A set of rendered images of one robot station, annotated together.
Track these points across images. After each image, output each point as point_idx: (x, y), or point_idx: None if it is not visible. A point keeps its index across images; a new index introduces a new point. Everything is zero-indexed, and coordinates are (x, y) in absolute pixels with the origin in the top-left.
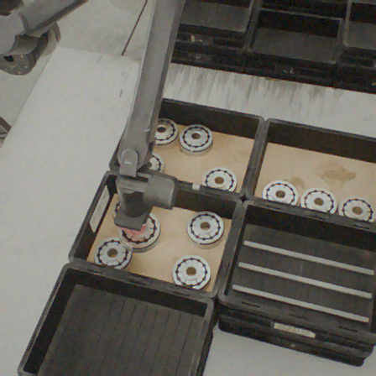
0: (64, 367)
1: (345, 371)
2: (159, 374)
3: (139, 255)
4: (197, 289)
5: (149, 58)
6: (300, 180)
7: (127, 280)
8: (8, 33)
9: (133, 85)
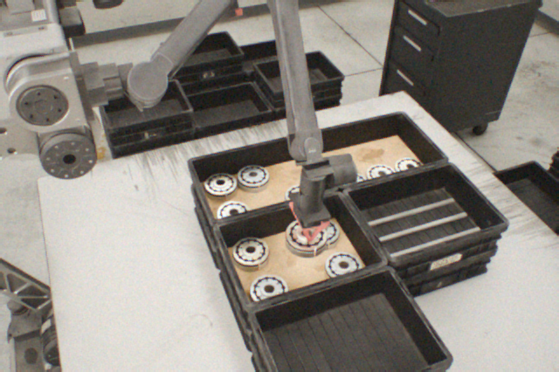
0: None
1: (480, 281)
2: (388, 354)
3: (287, 281)
4: (371, 265)
5: (292, 54)
6: None
7: (314, 291)
8: (159, 75)
9: (141, 176)
